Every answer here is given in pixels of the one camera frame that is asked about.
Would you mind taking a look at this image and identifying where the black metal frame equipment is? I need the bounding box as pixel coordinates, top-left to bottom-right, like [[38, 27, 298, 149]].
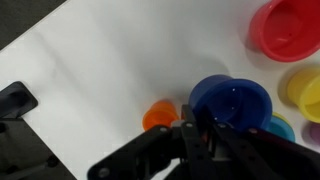
[[0, 116, 78, 180]]

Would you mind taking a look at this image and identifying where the small purple bowl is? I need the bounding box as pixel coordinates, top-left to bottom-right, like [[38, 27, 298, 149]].
[[308, 121, 320, 145]]

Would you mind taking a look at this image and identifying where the small yellow bowl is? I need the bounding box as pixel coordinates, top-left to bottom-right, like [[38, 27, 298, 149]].
[[286, 65, 320, 124]]

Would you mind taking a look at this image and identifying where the black table clamp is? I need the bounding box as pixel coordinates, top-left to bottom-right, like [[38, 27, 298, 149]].
[[0, 80, 39, 120]]

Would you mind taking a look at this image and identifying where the small orange bowl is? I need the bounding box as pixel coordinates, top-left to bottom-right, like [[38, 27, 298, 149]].
[[142, 99, 181, 132]]

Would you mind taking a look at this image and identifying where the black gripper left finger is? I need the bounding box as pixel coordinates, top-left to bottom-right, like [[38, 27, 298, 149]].
[[86, 104, 215, 180]]

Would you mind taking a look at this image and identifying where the small dark blue bowl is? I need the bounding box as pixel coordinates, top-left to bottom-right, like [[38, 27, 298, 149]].
[[188, 73, 273, 133]]

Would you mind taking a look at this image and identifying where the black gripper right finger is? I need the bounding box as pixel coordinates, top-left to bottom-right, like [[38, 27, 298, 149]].
[[199, 109, 320, 180]]

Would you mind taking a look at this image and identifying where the light blue bowl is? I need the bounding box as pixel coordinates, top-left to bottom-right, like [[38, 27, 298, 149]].
[[265, 112, 297, 143]]

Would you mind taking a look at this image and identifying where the small red bowl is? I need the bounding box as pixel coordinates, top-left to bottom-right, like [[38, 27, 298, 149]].
[[248, 0, 320, 63]]

